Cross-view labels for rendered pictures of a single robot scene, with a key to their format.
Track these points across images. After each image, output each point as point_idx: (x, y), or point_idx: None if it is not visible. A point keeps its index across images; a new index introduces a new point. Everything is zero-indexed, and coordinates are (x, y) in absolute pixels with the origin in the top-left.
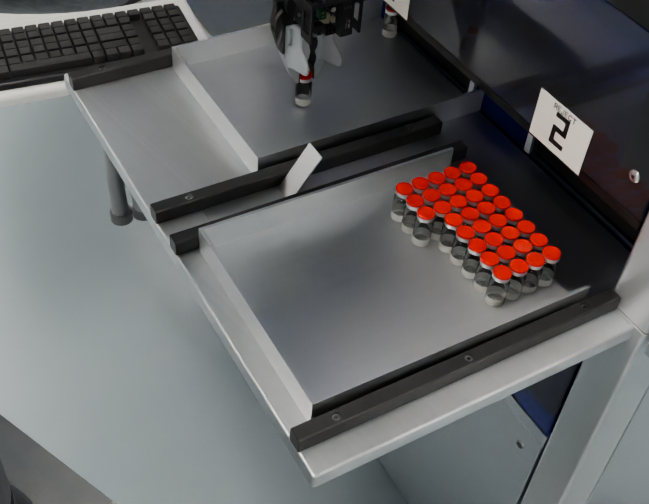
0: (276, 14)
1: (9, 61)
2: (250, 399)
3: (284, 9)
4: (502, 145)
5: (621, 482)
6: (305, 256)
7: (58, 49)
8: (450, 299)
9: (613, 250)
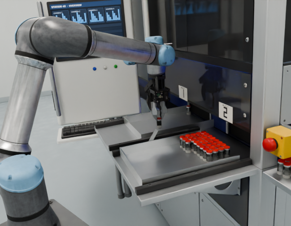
0: (147, 98)
1: (82, 128)
2: None
3: (149, 97)
4: (219, 132)
5: None
6: (151, 155)
7: None
8: (195, 163)
9: None
